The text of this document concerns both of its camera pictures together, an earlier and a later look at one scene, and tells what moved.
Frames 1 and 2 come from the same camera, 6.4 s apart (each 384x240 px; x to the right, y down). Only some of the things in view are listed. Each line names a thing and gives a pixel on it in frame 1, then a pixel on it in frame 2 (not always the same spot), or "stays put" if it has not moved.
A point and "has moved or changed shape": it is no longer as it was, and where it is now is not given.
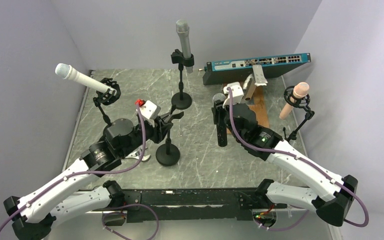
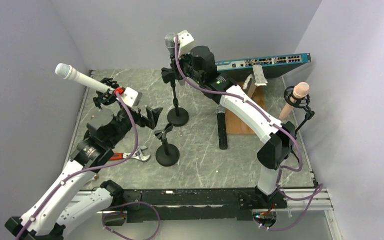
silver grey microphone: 183,29 has moved or changed shape
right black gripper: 214,110 → 174,65
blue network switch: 234,71 stays put
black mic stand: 168,154 stays put
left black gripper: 160,128 → 152,113
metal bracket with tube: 257,78 stays put
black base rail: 235,204 stays put
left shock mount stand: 108,97 stays put
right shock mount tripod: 297,101 stays put
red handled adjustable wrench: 136,155 stays put
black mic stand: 182,100 → 176,117
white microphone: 66,71 stays put
